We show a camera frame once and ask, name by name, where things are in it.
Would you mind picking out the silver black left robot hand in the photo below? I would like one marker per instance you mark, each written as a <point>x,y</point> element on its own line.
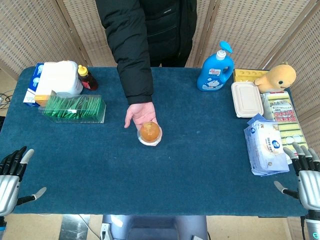
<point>8,185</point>

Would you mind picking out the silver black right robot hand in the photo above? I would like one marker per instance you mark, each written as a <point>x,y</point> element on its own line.
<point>310,185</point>

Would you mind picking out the person's bare hand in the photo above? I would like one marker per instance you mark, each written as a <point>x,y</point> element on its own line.
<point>141,113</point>

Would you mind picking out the orange translucent plastic cup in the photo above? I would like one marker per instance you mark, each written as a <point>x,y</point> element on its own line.
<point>149,133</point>

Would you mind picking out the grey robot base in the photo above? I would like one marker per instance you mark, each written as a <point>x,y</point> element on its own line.
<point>155,227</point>

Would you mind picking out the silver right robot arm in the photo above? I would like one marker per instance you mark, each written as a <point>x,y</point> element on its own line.
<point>312,226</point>

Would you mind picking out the black jacket sleeve forearm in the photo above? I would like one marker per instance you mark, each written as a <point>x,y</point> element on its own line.
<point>130,50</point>

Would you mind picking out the person torso in black jacket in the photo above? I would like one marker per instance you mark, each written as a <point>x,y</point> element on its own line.
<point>167,30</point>

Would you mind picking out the blue wet wipes pack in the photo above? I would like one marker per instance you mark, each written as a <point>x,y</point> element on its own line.
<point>266,147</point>

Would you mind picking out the honey bottle with yellow cap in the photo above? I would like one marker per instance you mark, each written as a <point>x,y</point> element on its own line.
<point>87,80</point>

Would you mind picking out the blue velvet tablecloth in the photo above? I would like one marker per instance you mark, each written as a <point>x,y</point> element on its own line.
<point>160,175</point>

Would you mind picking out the clear box of green packets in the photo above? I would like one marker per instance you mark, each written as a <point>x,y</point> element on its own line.
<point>75,107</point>

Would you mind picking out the yellow sponge pack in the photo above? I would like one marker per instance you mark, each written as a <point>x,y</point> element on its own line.
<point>283,112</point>

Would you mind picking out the blue pump detergent bottle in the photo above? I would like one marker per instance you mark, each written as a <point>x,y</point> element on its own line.
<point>215,72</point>

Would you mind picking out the white plastic bag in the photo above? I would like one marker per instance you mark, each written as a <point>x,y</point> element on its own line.
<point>61,77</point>

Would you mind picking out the small orange box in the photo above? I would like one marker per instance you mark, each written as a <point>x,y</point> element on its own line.
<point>41,99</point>

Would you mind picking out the blue and white carton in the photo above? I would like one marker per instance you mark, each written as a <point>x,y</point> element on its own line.
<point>33,82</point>

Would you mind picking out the white power strip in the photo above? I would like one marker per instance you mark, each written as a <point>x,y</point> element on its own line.
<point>104,231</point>

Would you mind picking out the beige lidded lunch box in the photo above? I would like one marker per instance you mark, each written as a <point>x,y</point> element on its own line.
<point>247,98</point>

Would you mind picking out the yellow plush toy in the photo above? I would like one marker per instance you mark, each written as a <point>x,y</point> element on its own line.
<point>277,78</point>

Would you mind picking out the yellow plastic tray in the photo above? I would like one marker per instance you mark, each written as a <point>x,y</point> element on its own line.
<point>250,74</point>

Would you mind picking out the wicker folding screen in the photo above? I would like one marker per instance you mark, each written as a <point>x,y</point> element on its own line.
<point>45,32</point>
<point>262,30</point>

